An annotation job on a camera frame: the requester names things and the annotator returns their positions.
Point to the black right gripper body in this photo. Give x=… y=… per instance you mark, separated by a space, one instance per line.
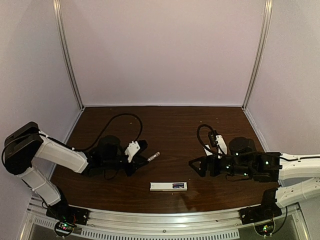
x=210 y=165

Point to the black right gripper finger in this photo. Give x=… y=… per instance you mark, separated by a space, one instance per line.
x=200 y=160
x=199 y=167

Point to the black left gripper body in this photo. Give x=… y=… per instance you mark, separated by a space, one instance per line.
x=135 y=160

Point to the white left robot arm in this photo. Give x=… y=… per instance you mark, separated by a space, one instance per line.
x=28 y=143

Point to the clear tester screwdriver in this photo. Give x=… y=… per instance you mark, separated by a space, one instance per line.
x=153 y=157

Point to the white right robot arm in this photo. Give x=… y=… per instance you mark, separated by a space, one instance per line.
x=297 y=176

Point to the right aluminium frame post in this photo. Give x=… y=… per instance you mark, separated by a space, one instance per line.
x=264 y=32

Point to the left aluminium frame post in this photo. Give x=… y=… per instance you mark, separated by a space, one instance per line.
x=66 y=53

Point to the white remote control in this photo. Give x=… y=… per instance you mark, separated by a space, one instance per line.
x=166 y=187

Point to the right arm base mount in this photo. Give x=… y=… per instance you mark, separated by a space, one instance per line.
x=262 y=216

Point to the aluminium frame post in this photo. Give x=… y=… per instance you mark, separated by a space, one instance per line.
x=66 y=53
x=264 y=32

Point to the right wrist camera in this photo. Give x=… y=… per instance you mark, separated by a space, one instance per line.
x=216 y=140

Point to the white battery cover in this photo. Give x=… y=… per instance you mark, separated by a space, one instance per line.
x=207 y=150

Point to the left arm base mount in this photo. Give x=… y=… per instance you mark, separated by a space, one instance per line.
x=68 y=216

